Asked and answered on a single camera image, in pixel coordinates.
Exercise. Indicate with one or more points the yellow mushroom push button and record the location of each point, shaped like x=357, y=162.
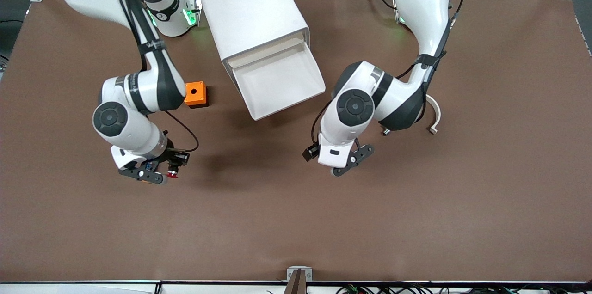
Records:
x=148, y=165

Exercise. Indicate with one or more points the white drawer cabinet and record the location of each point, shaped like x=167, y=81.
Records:
x=249, y=7

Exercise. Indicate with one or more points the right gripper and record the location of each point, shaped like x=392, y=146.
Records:
x=176, y=158

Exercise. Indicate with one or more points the orange button box with hole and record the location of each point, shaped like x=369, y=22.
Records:
x=196, y=93

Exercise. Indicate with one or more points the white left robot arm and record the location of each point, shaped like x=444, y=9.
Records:
x=416, y=3

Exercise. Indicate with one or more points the beige cabinet drawer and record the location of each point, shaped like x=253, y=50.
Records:
x=266, y=50
x=277, y=81

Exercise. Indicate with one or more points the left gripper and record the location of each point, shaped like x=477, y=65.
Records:
x=310, y=152

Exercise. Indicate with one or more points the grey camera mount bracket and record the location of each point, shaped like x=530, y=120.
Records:
x=291, y=273

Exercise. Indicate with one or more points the red mushroom push button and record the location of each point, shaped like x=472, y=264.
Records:
x=173, y=174

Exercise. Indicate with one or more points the brown camera pole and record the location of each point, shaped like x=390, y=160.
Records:
x=298, y=285

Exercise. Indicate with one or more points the white curved plastic bracket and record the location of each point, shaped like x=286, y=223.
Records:
x=437, y=113

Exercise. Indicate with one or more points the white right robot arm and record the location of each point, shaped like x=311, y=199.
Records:
x=138, y=90

